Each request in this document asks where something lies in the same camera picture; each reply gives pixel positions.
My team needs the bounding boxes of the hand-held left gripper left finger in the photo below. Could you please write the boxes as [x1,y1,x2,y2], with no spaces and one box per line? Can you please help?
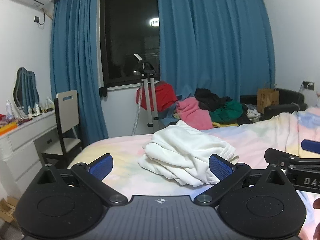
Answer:
[37,153,127,207]

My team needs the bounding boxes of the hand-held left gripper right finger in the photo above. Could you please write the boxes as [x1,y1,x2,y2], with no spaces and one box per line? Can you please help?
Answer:
[194,154,290,207]

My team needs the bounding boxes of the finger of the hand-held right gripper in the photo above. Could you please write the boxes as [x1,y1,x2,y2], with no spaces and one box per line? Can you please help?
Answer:
[264,148,320,167]
[301,138,320,154]

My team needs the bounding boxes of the white pants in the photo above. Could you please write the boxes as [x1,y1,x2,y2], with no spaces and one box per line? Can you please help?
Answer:
[138,120,240,187]

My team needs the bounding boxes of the person's right hand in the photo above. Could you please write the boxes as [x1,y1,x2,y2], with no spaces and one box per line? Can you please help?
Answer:
[313,197,320,239]

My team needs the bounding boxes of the pastel quilt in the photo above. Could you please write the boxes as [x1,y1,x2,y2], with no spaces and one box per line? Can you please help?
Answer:
[257,106,320,159]

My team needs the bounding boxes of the bed with pastel sheet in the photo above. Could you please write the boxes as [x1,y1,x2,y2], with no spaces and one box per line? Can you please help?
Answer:
[66,106,320,240]

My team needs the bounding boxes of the yellow garment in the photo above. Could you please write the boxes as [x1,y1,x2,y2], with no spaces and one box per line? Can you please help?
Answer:
[212,122,239,128]

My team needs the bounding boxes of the white patterned cloth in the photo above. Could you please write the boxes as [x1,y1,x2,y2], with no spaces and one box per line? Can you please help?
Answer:
[246,105,262,123]

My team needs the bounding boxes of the black sofa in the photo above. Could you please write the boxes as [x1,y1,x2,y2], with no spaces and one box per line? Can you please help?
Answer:
[240,88,308,125]

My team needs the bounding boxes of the brown paper bag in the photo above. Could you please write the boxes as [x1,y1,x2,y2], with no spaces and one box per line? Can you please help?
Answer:
[257,82,280,114]

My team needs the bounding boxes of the green garment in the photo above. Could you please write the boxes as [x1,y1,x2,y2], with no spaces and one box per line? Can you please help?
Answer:
[209,100,243,123]

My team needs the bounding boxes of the pink garment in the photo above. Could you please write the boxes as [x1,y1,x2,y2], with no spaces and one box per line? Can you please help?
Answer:
[175,97,213,130]

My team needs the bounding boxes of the white and black chair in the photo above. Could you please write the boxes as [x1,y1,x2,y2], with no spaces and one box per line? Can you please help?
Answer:
[41,90,84,169]

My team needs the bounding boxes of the black garment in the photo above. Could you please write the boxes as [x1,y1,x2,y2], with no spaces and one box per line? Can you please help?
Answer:
[194,88,232,112]

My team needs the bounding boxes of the blue cloth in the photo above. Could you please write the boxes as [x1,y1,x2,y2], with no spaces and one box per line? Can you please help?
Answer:
[160,105,180,127]

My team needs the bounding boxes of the white dresser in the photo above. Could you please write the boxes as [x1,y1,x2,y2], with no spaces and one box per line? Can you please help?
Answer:
[0,110,59,200]

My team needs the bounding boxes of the row of cosmetic bottles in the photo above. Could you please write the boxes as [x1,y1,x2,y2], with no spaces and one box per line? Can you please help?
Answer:
[26,101,54,118]

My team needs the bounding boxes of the garment steamer stand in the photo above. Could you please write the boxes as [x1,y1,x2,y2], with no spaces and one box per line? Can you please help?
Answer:
[132,53,160,135]

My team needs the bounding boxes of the red garment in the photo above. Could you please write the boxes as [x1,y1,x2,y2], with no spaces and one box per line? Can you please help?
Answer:
[136,81,178,112]

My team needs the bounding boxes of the orange box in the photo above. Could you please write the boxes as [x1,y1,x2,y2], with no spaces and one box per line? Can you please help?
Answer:
[0,122,18,137]

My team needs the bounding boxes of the cardboard box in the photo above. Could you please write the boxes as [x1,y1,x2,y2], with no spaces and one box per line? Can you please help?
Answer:
[0,196,19,223]

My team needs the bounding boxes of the narrow blue curtain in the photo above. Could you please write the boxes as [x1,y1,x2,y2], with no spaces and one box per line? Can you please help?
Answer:
[50,0,109,147]

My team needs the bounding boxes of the clear water bottle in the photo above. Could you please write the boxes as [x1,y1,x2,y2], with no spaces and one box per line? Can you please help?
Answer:
[5,100,14,120]

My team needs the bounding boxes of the wavy-edged mirror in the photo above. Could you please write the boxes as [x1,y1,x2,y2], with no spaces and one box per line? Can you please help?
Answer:
[13,67,40,110]

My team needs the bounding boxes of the wide blue curtain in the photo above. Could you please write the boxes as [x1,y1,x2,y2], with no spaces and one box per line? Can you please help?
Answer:
[155,0,275,105]

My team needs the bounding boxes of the dark window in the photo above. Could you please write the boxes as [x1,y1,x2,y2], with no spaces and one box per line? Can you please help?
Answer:
[99,0,160,88]

